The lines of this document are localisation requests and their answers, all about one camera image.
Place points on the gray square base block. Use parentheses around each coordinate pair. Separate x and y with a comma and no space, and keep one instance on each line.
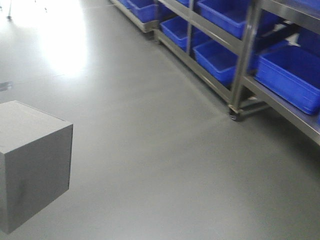
(35,162)

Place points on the stainless steel shelving rack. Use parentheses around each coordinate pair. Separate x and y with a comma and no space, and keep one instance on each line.
(254,54)

